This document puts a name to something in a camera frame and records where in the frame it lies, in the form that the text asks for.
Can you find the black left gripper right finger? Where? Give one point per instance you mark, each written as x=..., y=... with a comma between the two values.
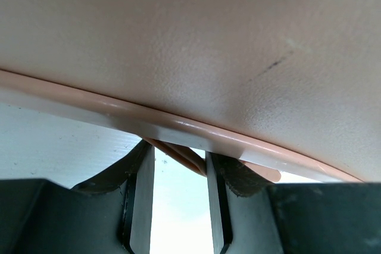
x=250, y=214

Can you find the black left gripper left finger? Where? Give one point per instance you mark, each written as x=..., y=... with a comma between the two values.
x=110, y=212

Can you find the pink hard-shell suitcase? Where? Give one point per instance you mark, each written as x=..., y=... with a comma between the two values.
x=292, y=85

